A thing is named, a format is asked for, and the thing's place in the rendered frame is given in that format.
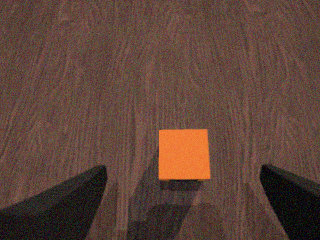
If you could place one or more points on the orange block with dark square mark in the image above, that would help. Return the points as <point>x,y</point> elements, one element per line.
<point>183,155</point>

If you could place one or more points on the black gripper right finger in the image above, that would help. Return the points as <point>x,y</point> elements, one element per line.
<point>295,200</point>

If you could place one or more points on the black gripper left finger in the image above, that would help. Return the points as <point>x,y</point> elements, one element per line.
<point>63,212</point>

